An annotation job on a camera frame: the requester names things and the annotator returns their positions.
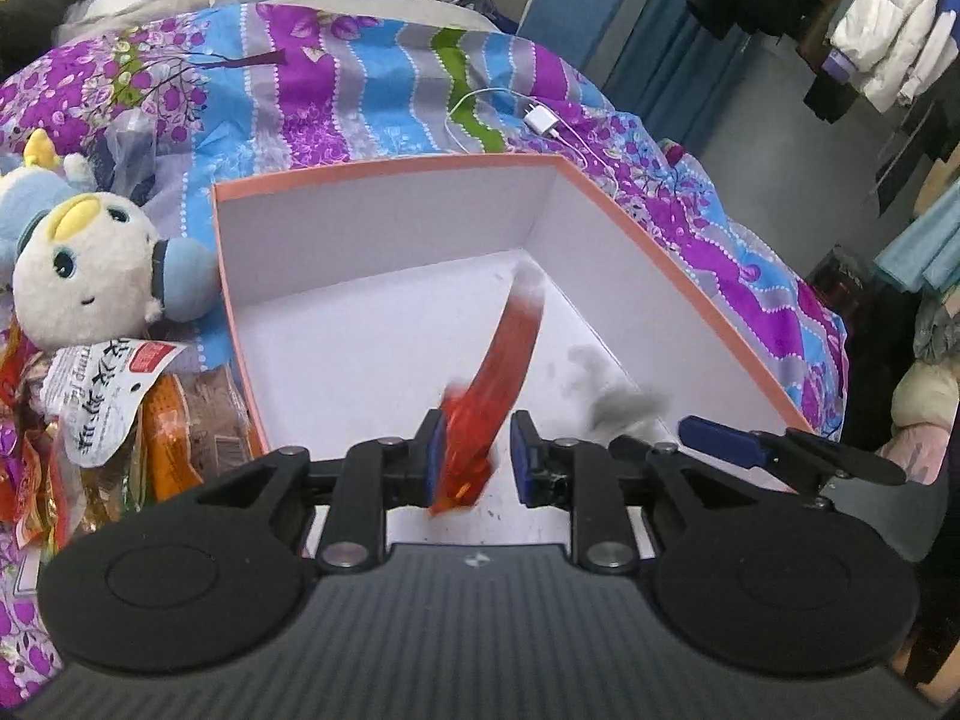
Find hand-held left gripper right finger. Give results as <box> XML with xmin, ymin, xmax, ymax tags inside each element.
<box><xmin>510</xmin><ymin>411</ymin><xmax>743</xmax><ymax>575</ymax></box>

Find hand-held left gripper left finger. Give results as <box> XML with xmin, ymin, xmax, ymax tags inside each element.
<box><xmin>193</xmin><ymin>409</ymin><xmax>451</xmax><ymax>575</ymax></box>

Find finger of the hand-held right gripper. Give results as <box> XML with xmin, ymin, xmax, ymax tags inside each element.
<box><xmin>679</xmin><ymin>416</ymin><xmax>908</xmax><ymax>497</ymax></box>

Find orange cardboard box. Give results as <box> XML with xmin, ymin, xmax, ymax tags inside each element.
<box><xmin>210</xmin><ymin>152</ymin><xmax>818</xmax><ymax>548</ymax></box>

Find orange snack packet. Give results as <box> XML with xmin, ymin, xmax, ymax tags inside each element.
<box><xmin>141</xmin><ymin>373</ymin><xmax>205</xmax><ymax>505</ymax></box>

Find white snack packet black print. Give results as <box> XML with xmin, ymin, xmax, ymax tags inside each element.
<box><xmin>41</xmin><ymin>337</ymin><xmax>190</xmax><ymax>466</ymax></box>

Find person's right forearm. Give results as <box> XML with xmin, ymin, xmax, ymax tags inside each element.
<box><xmin>879</xmin><ymin>361</ymin><xmax>960</xmax><ymax>485</ymax></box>

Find brown snack packet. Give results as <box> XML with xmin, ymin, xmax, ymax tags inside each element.
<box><xmin>176</xmin><ymin>366</ymin><xmax>254</xmax><ymax>482</ymax></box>

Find teal cloth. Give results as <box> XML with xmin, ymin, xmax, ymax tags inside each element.
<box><xmin>872</xmin><ymin>197</ymin><xmax>960</xmax><ymax>295</ymax></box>

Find purple floral blanket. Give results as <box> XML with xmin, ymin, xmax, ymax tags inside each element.
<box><xmin>0</xmin><ymin>0</ymin><xmax>852</xmax><ymax>713</ymax></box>

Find blue curtain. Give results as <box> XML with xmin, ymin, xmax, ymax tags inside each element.
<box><xmin>643</xmin><ymin>0</ymin><xmax>760</xmax><ymax>160</ymax></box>

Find white plush toy blue ears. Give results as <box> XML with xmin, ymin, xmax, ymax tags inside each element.
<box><xmin>11</xmin><ymin>191</ymin><xmax>220</xmax><ymax>352</ymax></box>

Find red foil snack packet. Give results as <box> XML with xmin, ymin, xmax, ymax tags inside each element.
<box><xmin>0</xmin><ymin>315</ymin><xmax>57</xmax><ymax>545</ymax></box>

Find clear plastic bag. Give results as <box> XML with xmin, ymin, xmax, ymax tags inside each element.
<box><xmin>101</xmin><ymin>111</ymin><xmax>163</xmax><ymax>205</ymax></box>

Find white puffer jacket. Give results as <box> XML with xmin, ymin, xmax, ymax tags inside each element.
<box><xmin>823</xmin><ymin>0</ymin><xmax>947</xmax><ymax>112</ymax></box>

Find blue plush toy yellow horns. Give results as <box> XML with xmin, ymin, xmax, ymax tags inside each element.
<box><xmin>0</xmin><ymin>129</ymin><xmax>98</xmax><ymax>275</ymax></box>

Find white charging cable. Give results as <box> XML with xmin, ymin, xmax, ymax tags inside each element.
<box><xmin>444</xmin><ymin>86</ymin><xmax>625</xmax><ymax>192</ymax></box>

